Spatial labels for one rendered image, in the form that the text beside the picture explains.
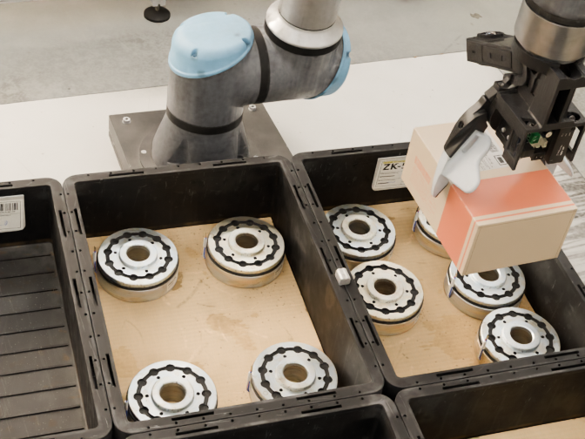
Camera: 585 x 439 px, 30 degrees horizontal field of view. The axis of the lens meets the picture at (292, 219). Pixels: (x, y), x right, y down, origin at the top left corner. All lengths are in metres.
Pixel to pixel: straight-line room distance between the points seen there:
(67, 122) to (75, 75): 1.27
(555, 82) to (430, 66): 1.05
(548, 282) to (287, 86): 0.48
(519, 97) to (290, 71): 0.57
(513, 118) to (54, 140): 0.93
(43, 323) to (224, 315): 0.22
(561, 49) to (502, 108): 0.10
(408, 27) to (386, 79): 1.47
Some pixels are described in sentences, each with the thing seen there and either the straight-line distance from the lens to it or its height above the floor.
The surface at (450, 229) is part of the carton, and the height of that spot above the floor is 1.08.
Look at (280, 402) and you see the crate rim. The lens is 1.18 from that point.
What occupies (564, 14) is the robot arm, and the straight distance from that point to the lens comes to 1.03.
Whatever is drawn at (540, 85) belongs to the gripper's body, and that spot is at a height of 1.27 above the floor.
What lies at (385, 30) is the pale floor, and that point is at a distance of 3.45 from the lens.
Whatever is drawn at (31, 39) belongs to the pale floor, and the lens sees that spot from 3.26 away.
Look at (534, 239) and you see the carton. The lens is 1.19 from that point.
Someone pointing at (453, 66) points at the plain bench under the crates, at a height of 0.70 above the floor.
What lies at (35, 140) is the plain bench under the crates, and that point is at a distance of 1.81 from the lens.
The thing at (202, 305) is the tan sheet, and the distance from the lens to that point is 1.39.
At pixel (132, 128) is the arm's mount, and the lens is 1.77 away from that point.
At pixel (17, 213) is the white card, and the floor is 0.89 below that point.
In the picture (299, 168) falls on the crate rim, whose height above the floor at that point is 0.93.
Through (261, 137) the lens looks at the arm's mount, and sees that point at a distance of 1.78.
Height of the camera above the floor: 1.87
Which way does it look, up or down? 43 degrees down
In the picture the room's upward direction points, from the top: 10 degrees clockwise
